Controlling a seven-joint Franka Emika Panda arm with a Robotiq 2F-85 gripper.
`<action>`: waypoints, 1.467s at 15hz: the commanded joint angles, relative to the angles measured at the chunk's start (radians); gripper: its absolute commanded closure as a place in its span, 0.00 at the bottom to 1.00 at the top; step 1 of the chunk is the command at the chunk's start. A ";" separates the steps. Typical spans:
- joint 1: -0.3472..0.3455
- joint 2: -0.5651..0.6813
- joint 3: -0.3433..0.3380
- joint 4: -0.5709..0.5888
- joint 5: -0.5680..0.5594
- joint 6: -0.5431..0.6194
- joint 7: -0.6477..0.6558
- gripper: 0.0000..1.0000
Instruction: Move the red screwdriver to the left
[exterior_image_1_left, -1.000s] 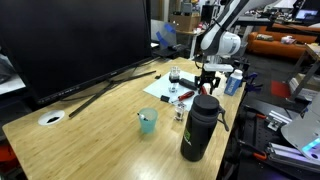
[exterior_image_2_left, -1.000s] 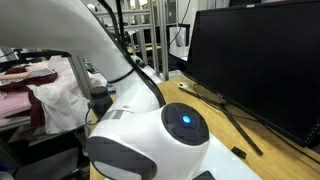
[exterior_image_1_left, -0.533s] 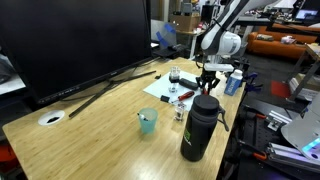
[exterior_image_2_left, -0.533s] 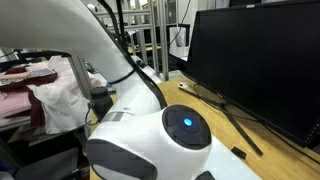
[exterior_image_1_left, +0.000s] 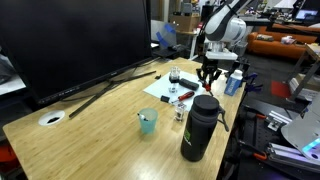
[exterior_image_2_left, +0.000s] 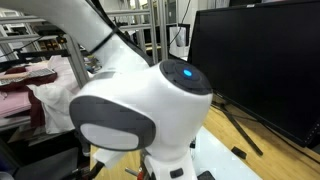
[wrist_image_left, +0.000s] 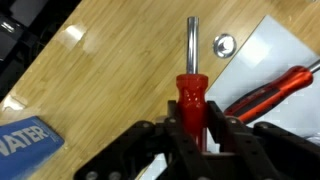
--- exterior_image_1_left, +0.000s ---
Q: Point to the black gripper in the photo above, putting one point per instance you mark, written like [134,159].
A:
[210,65]

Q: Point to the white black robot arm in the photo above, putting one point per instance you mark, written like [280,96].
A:
[221,23]

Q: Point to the black remote control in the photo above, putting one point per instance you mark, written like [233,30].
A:
[188,84]

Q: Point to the blue white carton bottle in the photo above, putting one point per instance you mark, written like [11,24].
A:
[233,83]

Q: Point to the black clamp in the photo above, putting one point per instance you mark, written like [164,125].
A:
[240,65]

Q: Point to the tall clear glass shaker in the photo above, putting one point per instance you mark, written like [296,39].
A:
[174,76]

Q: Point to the blue clamp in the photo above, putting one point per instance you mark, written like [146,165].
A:
[252,85]

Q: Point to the small clear glass jar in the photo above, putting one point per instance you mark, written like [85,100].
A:
[180,112]

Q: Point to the white paper mat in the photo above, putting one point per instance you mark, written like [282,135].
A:
[158,87]

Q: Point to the cardboard box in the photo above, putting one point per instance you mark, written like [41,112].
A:
[185,23]

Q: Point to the black water bottle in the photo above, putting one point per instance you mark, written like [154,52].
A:
[198,133]

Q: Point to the white board with blue tape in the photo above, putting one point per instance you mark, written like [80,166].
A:
[165,33]

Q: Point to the orange sofa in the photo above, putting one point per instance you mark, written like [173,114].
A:
[276,46]

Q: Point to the white black marker pen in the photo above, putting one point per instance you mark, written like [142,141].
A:
[142,117]

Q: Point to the teal plastic cup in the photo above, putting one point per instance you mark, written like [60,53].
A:
[148,125]

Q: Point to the white device with light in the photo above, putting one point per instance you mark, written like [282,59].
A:
[301,133]

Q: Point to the laptop screen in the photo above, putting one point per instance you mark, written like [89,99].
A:
[306,14]

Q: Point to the black monitor stand legs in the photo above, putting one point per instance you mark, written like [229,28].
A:
[96,96]

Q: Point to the large black monitor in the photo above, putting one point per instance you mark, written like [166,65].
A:
[73,43]

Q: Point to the silver metal bracket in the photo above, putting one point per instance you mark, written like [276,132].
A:
[276,121]

